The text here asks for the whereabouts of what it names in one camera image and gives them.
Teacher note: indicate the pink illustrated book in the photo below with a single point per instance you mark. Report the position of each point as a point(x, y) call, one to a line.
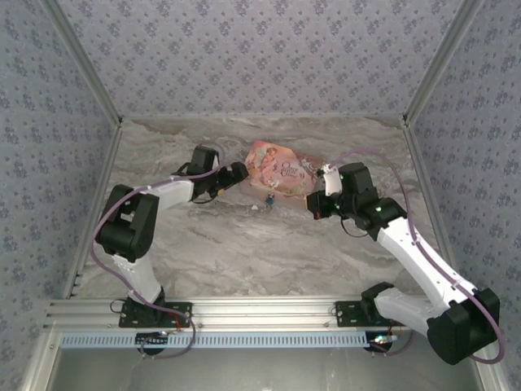
point(281, 171)

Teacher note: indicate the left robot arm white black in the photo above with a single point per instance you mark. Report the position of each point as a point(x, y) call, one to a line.
point(134, 228)

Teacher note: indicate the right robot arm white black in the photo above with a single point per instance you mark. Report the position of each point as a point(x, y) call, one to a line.
point(419, 260)

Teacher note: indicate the small padlock with key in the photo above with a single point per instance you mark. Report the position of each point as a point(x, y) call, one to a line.
point(269, 199)

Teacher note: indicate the small electronics board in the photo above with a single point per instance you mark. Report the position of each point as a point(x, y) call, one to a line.
point(380, 341)

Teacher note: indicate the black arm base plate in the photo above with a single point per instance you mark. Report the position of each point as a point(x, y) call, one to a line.
point(180, 313)
point(346, 315)

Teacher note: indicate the aluminium front rail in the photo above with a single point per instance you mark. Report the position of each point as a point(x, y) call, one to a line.
point(264, 311)

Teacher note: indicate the aluminium side rail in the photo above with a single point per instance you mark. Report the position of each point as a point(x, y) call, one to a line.
point(97, 203)

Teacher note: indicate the aluminium corner post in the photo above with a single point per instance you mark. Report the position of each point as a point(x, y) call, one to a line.
point(85, 69)
point(441, 65)

